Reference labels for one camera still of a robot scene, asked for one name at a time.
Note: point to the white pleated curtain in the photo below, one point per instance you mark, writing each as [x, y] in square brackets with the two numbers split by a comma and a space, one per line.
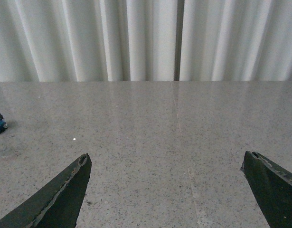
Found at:
[145, 40]

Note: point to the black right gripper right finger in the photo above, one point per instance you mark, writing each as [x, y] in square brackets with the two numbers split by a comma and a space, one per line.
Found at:
[271, 186]

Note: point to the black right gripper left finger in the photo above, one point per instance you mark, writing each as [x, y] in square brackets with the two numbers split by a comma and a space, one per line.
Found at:
[58, 203]

